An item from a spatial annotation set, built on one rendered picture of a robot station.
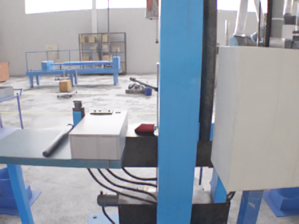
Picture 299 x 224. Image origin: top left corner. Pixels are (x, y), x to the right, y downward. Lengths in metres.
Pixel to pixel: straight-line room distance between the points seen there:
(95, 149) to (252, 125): 0.72
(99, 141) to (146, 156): 0.39
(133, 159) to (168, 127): 0.40
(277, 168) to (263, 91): 0.23
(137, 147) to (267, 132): 0.86
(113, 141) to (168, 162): 0.28
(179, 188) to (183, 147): 0.23
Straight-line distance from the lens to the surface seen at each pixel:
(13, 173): 1.59
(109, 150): 1.10
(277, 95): 0.65
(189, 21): 1.03
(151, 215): 1.62
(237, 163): 0.67
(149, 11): 1.70
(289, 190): 2.67
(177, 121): 1.07
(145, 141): 1.34
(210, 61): 1.20
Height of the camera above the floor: 1.57
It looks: 15 degrees down
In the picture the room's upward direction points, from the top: straight up
